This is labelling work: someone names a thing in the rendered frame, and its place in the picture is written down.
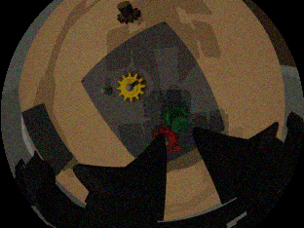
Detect red gear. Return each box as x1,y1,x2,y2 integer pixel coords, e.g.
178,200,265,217
152,126,179,149

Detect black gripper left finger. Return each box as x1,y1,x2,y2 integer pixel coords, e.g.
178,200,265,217
73,133,168,220

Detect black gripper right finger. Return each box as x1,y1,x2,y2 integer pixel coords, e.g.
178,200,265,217
192,122,279,205

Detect yellow gear with black stripe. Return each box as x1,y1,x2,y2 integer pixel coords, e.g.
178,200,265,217
117,71,147,102

